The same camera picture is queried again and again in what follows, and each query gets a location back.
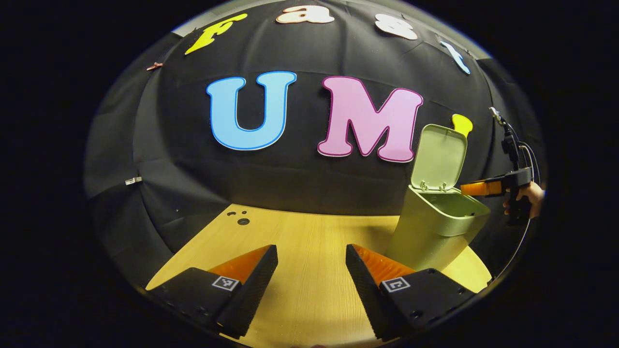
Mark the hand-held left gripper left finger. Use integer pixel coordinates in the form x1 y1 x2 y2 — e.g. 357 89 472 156
145 244 279 339

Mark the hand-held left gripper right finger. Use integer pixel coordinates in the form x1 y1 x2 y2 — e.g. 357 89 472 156
345 243 477 342

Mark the pale green garbage bin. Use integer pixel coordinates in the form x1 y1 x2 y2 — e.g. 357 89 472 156
384 123 491 273

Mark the wooden desktop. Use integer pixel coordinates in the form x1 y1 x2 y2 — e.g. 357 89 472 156
145 203 493 348

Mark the black backdrop cloth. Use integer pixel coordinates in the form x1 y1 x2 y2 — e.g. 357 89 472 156
83 0 547 287

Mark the black cable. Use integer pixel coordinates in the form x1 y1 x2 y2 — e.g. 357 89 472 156
490 142 542 284

